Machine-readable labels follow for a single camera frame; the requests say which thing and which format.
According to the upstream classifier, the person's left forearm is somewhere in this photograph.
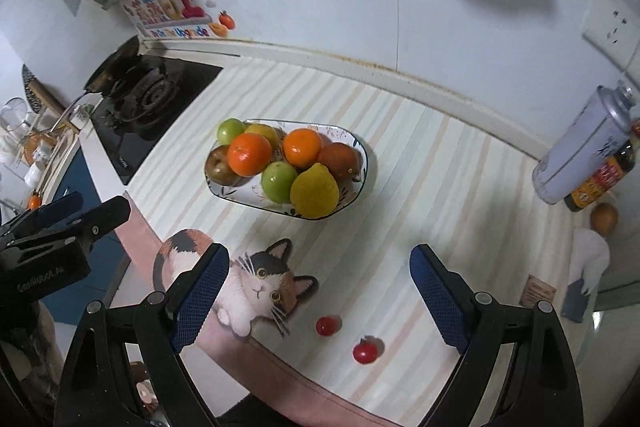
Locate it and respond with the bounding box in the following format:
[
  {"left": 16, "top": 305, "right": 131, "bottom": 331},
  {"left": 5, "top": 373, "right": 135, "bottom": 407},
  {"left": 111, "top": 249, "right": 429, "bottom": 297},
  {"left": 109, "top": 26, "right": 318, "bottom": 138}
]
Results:
[{"left": 0, "top": 302, "right": 66, "bottom": 388}]

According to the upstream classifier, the blue tissue pack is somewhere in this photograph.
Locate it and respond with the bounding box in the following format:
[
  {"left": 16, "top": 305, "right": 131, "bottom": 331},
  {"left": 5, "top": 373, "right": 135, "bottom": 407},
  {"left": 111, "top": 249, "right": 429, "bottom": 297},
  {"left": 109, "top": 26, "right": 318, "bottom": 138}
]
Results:
[{"left": 561, "top": 229, "right": 611, "bottom": 323}]

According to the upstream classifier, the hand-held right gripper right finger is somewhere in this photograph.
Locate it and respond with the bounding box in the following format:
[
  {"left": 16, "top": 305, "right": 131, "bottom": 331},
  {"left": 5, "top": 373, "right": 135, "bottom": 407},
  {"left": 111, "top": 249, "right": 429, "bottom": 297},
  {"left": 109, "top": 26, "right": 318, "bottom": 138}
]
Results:
[{"left": 409, "top": 243, "right": 583, "bottom": 427}]

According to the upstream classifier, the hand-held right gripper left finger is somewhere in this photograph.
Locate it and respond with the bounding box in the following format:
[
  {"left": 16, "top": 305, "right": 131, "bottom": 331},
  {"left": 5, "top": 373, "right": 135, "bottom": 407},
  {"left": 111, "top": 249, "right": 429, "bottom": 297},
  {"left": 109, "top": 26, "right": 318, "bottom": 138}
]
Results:
[{"left": 52, "top": 243, "right": 231, "bottom": 427}]

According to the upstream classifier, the dark red-brown fruit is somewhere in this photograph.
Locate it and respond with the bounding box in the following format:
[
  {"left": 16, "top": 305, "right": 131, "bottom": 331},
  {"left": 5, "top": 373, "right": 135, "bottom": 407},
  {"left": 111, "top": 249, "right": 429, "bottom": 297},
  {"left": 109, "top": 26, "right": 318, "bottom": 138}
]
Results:
[{"left": 317, "top": 142, "right": 362, "bottom": 182}]

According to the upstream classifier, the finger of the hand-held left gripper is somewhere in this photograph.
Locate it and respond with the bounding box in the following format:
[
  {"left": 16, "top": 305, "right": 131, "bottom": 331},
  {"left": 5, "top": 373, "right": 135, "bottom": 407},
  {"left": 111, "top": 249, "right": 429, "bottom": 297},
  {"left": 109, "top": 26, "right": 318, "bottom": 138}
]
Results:
[
  {"left": 15, "top": 196, "right": 132, "bottom": 253},
  {"left": 0, "top": 192, "right": 84, "bottom": 235}
]

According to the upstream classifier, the white cup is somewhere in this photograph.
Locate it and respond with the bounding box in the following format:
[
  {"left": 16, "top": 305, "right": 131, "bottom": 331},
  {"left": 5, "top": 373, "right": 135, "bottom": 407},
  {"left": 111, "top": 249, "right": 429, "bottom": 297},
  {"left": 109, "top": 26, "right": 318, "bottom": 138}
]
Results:
[{"left": 70, "top": 104, "right": 93, "bottom": 130}]

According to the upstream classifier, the small brown pear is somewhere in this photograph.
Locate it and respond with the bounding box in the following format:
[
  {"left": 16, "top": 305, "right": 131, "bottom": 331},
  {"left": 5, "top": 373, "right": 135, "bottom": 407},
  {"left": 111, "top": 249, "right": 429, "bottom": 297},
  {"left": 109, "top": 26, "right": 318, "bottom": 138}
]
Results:
[{"left": 590, "top": 202, "right": 619, "bottom": 235}]

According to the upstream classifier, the colourful wall sticker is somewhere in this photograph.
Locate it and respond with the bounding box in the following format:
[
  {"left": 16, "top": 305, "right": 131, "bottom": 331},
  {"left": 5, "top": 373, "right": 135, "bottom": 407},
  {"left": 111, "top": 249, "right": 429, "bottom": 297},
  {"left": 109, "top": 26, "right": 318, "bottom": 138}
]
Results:
[{"left": 122, "top": 0, "right": 236, "bottom": 40}]

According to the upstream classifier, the floral ceramic plate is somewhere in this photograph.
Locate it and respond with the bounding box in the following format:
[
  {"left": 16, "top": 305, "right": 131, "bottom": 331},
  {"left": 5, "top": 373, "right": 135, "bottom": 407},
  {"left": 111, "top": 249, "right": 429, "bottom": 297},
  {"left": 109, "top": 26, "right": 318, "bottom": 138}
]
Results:
[{"left": 205, "top": 119, "right": 371, "bottom": 220}]

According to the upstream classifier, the yellow citrus fruit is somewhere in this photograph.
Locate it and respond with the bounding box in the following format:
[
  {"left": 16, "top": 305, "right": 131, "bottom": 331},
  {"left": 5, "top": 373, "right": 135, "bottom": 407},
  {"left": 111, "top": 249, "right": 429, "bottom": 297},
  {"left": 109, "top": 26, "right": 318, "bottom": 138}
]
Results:
[
  {"left": 245, "top": 123, "right": 281, "bottom": 148},
  {"left": 290, "top": 163, "right": 341, "bottom": 218}
]

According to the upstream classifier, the dark sauce bottle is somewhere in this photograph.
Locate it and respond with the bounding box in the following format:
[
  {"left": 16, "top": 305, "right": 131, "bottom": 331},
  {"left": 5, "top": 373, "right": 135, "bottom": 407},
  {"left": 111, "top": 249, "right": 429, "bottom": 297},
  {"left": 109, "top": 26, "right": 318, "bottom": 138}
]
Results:
[{"left": 565, "top": 119, "right": 640, "bottom": 212}]

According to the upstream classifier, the orange tangerine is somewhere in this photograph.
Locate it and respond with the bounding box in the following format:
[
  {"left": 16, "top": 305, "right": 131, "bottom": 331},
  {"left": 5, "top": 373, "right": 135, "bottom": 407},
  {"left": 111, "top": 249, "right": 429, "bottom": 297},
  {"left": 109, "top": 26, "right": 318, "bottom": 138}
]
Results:
[
  {"left": 227, "top": 133, "right": 272, "bottom": 176},
  {"left": 282, "top": 128, "right": 324, "bottom": 170}
]

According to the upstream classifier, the person's dark clothing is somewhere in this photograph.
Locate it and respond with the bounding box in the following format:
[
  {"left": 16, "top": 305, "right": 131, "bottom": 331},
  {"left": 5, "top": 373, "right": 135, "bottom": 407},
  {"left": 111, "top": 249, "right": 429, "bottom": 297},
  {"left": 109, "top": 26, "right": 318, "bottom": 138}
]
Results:
[{"left": 220, "top": 399, "right": 311, "bottom": 427}]

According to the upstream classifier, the red cherry tomato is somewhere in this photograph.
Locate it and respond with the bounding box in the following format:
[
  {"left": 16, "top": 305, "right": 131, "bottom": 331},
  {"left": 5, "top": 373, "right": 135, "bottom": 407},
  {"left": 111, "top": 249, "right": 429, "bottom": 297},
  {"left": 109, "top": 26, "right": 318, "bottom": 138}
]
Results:
[
  {"left": 352, "top": 336, "right": 383, "bottom": 364},
  {"left": 316, "top": 315, "right": 342, "bottom": 337}
]

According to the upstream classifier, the cluttered dish rack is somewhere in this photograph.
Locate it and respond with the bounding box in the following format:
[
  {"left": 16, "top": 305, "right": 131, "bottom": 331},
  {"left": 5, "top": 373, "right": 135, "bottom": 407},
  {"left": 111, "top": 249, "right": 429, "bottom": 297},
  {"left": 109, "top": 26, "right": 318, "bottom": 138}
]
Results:
[{"left": 0, "top": 97, "right": 76, "bottom": 188}]

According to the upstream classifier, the green apple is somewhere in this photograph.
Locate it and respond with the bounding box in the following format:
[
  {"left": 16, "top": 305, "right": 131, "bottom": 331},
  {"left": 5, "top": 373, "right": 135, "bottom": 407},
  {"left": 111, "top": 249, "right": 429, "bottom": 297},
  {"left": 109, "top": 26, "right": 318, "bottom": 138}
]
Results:
[
  {"left": 261, "top": 161, "right": 299, "bottom": 202},
  {"left": 216, "top": 118, "right": 247, "bottom": 145}
]

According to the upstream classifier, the small brown card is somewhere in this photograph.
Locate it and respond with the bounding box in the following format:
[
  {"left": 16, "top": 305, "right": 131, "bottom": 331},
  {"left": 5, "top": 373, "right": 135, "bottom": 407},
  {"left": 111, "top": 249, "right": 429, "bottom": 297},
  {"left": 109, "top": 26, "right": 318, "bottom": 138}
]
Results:
[{"left": 519, "top": 274, "right": 557, "bottom": 308}]

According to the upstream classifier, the grey metal can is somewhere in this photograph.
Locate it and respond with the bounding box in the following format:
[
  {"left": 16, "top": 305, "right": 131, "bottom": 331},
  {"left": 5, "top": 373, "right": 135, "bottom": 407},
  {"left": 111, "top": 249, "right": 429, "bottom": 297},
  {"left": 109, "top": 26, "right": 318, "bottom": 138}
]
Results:
[{"left": 532, "top": 82, "right": 637, "bottom": 205}]

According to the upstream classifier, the black gas stove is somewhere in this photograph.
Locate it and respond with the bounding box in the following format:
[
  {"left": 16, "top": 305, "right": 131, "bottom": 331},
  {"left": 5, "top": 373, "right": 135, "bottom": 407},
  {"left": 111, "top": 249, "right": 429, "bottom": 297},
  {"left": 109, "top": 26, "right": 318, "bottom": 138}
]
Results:
[{"left": 90, "top": 54, "right": 223, "bottom": 185}]

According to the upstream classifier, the black frying pan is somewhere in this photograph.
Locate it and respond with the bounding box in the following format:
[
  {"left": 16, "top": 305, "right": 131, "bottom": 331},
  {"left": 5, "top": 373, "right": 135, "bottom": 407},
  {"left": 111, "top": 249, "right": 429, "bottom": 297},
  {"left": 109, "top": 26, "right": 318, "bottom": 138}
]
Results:
[{"left": 52, "top": 36, "right": 141, "bottom": 128}]

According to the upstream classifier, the white wall socket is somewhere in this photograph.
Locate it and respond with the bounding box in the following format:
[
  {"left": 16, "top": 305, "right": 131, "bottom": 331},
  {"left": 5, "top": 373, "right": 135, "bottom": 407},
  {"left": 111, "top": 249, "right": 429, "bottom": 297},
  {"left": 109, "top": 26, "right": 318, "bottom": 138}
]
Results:
[{"left": 582, "top": 0, "right": 640, "bottom": 72}]

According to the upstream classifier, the cat-shaped mat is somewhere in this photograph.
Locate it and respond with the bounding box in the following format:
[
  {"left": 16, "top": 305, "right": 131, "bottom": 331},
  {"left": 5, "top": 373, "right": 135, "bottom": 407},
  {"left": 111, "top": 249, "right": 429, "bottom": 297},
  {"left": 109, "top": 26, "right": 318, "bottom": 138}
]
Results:
[{"left": 152, "top": 229, "right": 319, "bottom": 338}]

